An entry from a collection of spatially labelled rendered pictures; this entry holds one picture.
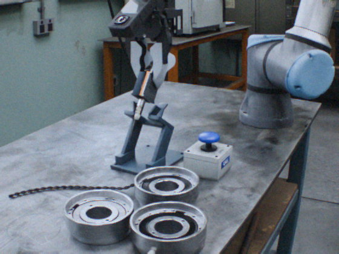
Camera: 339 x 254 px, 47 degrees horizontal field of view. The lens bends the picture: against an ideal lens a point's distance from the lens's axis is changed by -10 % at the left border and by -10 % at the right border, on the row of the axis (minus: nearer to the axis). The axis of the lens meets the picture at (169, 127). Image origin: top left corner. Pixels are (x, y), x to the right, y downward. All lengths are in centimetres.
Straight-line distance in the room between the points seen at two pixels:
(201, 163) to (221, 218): 15
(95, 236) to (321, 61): 59
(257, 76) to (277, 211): 38
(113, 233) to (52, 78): 219
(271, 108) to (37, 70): 183
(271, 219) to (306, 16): 55
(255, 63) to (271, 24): 338
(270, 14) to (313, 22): 347
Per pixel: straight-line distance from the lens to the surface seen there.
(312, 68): 90
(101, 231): 58
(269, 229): 110
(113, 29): 71
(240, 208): 68
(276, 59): 95
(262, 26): 443
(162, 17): 75
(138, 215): 60
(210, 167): 76
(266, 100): 104
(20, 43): 250
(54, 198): 73
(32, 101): 262
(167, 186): 71
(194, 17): 282
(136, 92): 78
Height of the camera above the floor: 115
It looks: 19 degrees down
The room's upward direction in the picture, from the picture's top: 1 degrees counter-clockwise
